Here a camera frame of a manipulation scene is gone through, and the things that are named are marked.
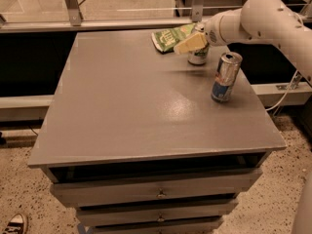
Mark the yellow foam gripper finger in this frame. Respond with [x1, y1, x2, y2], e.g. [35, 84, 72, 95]
[174, 32, 208, 55]

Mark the white green 7up can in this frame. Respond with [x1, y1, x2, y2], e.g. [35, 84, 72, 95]
[187, 22, 211, 66]

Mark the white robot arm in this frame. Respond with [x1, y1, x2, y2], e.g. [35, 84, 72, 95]
[203, 0, 312, 234]

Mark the green jalapeno chip bag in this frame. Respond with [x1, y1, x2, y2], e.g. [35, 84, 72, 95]
[151, 23, 195, 54]

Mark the blue silver energy drink can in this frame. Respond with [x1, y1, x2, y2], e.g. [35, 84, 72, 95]
[211, 52, 243, 102]

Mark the grey drawer cabinet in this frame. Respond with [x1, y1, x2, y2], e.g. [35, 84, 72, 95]
[27, 27, 288, 234]

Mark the middle grey drawer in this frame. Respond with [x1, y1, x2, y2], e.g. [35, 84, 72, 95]
[77, 199, 238, 226]

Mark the grey drawer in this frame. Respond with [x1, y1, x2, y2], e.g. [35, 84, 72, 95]
[77, 199, 238, 226]
[51, 168, 262, 207]
[94, 217, 223, 234]

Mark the bottom grey drawer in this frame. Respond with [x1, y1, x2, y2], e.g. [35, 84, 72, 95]
[94, 217, 223, 234]

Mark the top grey drawer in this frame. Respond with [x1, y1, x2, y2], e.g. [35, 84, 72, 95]
[51, 168, 262, 207]

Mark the black white sneaker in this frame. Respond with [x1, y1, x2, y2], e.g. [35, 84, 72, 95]
[1, 214, 28, 234]

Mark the white cable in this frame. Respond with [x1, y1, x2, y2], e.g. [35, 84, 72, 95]
[264, 69, 301, 113]

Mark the metal railing frame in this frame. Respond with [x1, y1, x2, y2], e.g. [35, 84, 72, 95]
[0, 0, 312, 34]

